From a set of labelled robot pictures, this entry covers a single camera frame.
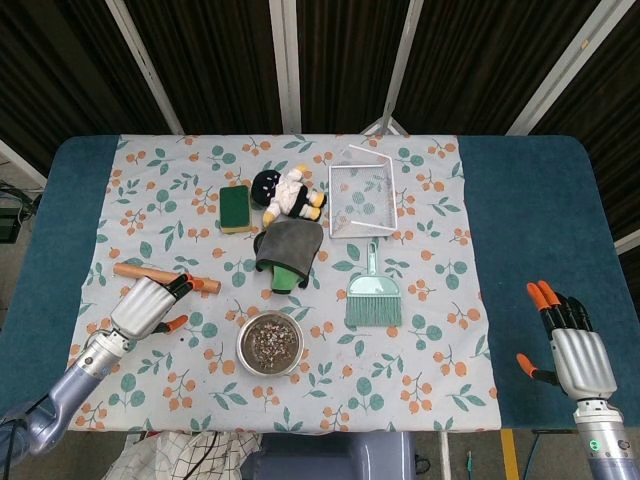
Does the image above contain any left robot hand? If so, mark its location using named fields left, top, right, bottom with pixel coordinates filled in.
left=109, top=272, right=195, bottom=342

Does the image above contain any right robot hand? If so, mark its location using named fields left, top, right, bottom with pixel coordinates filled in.
left=516, top=280, right=619, bottom=401

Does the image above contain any wooden stick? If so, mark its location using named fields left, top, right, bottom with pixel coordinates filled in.
left=113, top=262, right=223, bottom=295

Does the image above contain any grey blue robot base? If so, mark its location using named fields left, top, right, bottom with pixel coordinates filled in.
left=239, top=432, right=416, bottom=480

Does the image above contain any metal bowl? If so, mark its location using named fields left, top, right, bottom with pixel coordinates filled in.
left=235, top=309, right=306, bottom=379

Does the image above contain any dark potting soil with perlite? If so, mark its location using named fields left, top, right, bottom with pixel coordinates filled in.
left=242, top=319, right=301, bottom=371

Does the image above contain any mint green hand brush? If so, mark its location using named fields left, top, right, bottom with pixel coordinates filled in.
left=344, top=238, right=404, bottom=329

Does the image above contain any floral tablecloth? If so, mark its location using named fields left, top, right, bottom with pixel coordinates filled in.
left=52, top=133, right=504, bottom=434

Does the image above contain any green yellow sponge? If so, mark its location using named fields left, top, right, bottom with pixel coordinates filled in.
left=218, top=184, right=254, bottom=236

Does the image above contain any blue table cover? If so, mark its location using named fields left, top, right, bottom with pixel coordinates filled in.
left=7, top=134, right=621, bottom=431

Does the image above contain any green cylinder object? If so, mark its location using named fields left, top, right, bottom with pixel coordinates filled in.
left=269, top=264, right=297, bottom=295

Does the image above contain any checked white cloth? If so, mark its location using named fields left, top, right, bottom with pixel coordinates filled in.
left=107, top=430, right=264, bottom=480

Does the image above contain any grey cloth mitt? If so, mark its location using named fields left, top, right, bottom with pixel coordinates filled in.
left=253, top=221, right=324, bottom=289

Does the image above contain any white table leg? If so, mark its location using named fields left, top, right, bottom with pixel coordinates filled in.
left=438, top=432, right=452, bottom=480

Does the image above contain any black white plush doll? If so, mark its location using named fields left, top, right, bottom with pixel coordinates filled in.
left=249, top=164, right=329, bottom=226

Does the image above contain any white wire mesh basket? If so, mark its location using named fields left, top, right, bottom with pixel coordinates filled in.
left=327, top=143, right=399, bottom=240

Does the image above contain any white post with tripod base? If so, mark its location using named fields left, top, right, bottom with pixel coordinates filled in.
left=360, top=0, right=426, bottom=137

